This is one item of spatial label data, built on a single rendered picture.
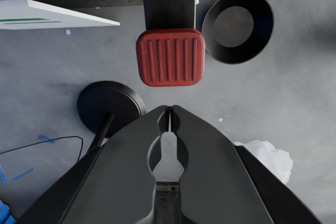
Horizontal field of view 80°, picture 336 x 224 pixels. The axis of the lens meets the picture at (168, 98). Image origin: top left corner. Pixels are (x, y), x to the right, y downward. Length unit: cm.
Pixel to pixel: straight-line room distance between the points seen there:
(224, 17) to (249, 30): 13
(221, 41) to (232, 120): 46
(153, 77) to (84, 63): 91
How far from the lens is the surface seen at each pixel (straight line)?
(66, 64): 115
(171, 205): 151
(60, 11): 53
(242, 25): 102
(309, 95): 130
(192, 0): 25
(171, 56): 21
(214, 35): 99
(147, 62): 21
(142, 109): 112
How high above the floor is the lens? 96
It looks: 61 degrees down
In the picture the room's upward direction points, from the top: 177 degrees counter-clockwise
